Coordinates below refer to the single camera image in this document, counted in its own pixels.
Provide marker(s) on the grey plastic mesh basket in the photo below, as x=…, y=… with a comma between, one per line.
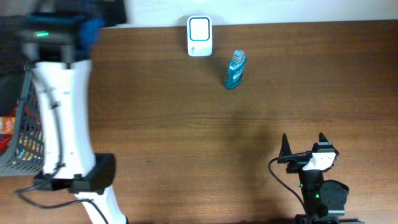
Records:
x=25, y=154

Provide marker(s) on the white barcode scanner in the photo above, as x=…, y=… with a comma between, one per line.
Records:
x=199, y=36

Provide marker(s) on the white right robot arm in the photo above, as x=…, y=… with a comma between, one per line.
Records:
x=323, y=200

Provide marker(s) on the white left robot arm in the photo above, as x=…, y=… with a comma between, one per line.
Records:
x=58, y=46

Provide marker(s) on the green Listerine mouthwash bottle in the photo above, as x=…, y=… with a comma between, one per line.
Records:
x=236, y=70

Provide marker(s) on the small orange snack box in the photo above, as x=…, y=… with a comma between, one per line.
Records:
x=7, y=125

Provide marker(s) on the red snack bag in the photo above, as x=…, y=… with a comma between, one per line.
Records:
x=5, y=139

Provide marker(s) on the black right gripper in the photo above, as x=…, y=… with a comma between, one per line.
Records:
x=296, y=160

